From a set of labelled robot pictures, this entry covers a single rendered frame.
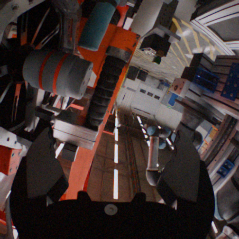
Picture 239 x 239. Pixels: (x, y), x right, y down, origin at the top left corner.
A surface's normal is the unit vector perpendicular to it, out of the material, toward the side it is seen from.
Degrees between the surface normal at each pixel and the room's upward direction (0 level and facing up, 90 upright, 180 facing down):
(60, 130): 90
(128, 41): 90
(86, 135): 90
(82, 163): 90
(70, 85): 79
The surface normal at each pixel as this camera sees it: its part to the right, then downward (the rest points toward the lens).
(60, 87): -0.11, 0.75
